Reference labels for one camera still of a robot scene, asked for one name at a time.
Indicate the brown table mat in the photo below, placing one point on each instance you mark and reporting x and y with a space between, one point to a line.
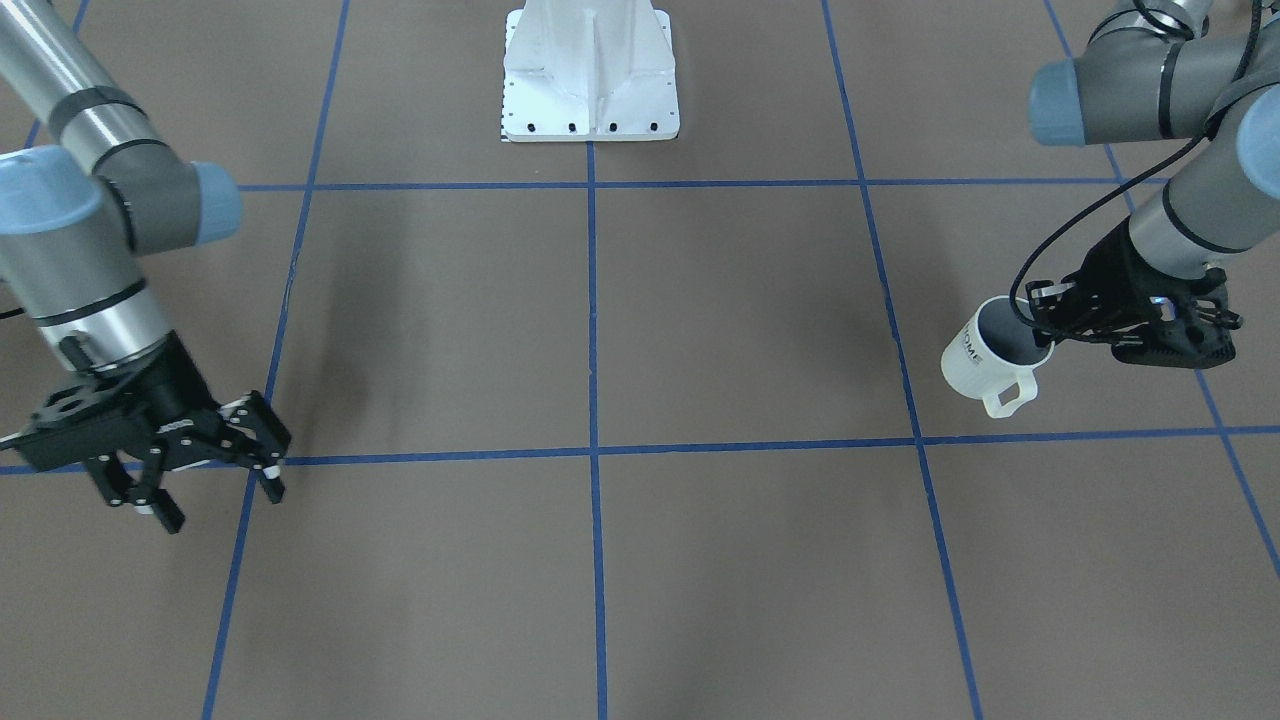
650 430

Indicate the white ribbed plastic mug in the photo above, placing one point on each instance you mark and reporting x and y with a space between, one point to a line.
995 356

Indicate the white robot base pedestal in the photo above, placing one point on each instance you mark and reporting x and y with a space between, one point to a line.
589 71

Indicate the right arm camera mount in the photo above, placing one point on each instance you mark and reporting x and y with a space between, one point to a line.
75 423

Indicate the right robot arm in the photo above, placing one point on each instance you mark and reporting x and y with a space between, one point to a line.
78 214

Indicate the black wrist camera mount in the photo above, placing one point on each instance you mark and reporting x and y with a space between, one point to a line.
1181 331

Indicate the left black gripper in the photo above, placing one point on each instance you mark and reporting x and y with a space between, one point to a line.
1122 268

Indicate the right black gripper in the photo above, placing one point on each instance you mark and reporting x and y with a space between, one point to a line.
172 388

